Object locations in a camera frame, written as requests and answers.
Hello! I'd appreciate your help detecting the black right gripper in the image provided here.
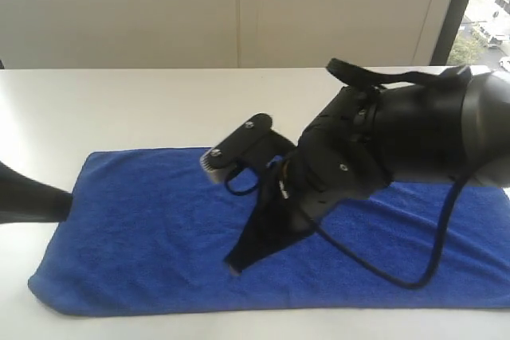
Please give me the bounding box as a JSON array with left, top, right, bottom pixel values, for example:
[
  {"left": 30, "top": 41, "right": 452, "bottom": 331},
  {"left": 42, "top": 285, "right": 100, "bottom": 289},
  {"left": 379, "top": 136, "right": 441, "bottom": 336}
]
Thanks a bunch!
[{"left": 224, "top": 86, "right": 390, "bottom": 275}]

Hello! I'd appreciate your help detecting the blue microfiber towel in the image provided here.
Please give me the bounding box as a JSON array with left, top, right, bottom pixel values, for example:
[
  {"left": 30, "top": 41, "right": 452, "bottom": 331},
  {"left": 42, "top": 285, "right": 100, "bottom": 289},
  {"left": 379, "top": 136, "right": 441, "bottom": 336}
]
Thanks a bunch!
[{"left": 28, "top": 148, "right": 509, "bottom": 317}]

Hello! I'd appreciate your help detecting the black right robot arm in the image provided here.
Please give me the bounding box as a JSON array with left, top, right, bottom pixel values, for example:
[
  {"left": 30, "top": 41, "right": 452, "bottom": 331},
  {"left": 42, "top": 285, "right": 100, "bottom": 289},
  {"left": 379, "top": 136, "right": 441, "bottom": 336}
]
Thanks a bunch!
[{"left": 226, "top": 67, "right": 509, "bottom": 287}]

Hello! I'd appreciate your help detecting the white car outside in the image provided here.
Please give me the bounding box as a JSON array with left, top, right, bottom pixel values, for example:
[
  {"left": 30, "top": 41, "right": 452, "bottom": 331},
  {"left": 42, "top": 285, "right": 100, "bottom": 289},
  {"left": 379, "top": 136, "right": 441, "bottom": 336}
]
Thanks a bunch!
[{"left": 499, "top": 57, "right": 510, "bottom": 72}]

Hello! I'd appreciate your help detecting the white van outside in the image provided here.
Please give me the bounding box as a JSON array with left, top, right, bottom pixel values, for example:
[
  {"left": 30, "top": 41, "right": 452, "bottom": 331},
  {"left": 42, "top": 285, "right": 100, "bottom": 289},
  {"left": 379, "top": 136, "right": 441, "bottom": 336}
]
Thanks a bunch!
[{"left": 477, "top": 27, "right": 509, "bottom": 49}]

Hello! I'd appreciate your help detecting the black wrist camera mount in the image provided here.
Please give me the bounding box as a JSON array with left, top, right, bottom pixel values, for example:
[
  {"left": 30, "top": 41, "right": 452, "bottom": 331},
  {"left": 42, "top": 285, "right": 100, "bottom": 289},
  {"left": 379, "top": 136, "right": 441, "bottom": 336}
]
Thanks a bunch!
[{"left": 199, "top": 113, "right": 295, "bottom": 184}]

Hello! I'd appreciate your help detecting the black camera cable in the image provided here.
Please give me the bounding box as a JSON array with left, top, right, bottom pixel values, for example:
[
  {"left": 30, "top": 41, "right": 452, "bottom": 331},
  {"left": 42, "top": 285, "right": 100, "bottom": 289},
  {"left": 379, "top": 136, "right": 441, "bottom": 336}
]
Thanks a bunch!
[{"left": 225, "top": 156, "right": 485, "bottom": 289}]

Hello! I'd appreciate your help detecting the black velcro strap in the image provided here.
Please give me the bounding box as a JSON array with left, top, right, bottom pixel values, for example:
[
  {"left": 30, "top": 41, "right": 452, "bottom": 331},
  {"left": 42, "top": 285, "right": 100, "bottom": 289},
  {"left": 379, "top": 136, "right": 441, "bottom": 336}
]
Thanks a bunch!
[{"left": 325, "top": 57, "right": 473, "bottom": 88}]

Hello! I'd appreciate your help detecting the black window frame post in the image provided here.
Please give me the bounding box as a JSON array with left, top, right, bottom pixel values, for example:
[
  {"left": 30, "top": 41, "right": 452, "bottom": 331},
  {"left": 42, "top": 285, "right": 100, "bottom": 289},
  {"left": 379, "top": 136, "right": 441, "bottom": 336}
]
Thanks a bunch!
[{"left": 430, "top": 0, "right": 469, "bottom": 66}]

